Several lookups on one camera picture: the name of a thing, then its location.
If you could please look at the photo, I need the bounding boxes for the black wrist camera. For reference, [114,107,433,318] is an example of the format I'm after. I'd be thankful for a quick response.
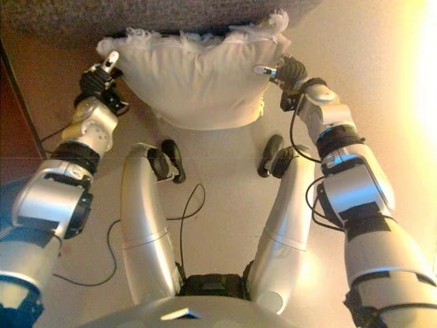
[279,90,303,112]
[102,90,130,115]

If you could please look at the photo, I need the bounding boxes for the glossy dark reflective cabinet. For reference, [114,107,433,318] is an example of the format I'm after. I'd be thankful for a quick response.
[0,37,47,185]

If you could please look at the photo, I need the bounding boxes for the grey fabric armchair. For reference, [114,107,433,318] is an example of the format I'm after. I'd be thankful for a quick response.
[0,0,328,52]

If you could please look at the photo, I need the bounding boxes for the silver robot right leg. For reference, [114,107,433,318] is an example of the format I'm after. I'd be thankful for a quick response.
[249,134,317,315]

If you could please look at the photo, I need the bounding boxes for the grey robot torso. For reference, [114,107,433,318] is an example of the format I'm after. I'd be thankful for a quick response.
[80,295,291,328]

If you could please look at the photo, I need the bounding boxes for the white fringed cushion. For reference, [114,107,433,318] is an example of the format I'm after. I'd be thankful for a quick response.
[95,10,293,131]

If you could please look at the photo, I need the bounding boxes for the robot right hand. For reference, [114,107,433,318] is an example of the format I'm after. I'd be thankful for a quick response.
[252,54,310,90]

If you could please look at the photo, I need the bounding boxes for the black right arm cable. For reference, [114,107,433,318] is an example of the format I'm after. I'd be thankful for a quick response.
[289,95,346,233]

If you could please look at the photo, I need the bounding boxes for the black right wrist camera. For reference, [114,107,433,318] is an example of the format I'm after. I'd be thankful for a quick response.
[279,90,303,112]

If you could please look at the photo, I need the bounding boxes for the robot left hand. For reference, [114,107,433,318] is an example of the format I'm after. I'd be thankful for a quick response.
[77,50,124,103]

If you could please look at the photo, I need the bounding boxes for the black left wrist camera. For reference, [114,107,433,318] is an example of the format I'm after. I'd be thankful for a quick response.
[102,90,130,115]

